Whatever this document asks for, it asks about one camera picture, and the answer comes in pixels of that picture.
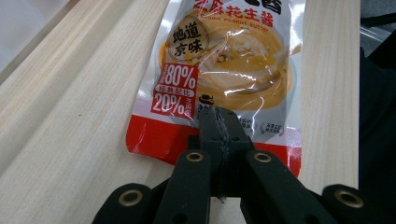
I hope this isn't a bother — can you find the clear plastic container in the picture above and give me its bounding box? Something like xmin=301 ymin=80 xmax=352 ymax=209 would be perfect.
xmin=0 ymin=0 xmax=80 ymax=86

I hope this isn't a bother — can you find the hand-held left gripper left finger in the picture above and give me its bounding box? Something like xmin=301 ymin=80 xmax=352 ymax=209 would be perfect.
xmin=188 ymin=106 xmax=225 ymax=199

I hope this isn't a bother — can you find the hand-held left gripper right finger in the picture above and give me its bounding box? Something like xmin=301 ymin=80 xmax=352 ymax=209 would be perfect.
xmin=218 ymin=106 xmax=255 ymax=199

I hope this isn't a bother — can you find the white and red sauce pouch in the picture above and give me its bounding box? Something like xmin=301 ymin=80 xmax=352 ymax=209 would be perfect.
xmin=125 ymin=0 xmax=308 ymax=178

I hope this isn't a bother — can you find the metal floor rail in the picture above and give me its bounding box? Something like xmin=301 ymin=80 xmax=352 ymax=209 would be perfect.
xmin=360 ymin=13 xmax=396 ymax=43

